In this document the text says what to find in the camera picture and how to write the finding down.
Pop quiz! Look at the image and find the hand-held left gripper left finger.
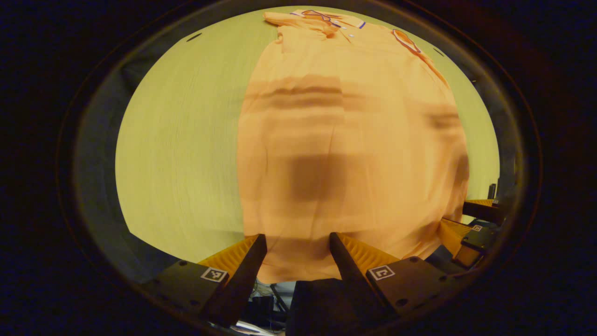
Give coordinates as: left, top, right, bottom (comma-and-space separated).
144, 234, 268, 329

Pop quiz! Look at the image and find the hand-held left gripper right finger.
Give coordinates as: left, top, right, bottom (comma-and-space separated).
329, 231, 469, 322

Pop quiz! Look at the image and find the orange polo T-shirt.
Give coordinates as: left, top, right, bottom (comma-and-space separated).
236, 9, 471, 284

